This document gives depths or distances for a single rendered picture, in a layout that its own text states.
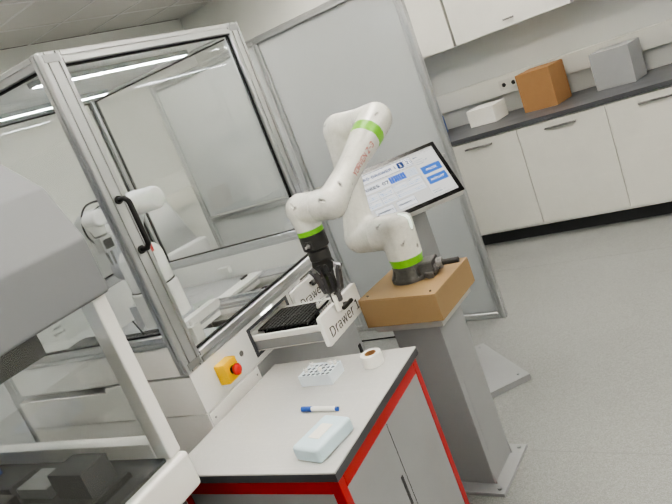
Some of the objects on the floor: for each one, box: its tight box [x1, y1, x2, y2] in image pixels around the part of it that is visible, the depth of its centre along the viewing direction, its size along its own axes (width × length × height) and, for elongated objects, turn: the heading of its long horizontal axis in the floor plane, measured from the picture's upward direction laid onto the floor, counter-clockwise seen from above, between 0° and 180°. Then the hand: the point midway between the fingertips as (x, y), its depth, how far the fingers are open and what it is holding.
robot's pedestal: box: [375, 288, 528, 497], centre depth 252 cm, size 30×30×76 cm
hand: (338, 301), depth 224 cm, fingers closed, pressing on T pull
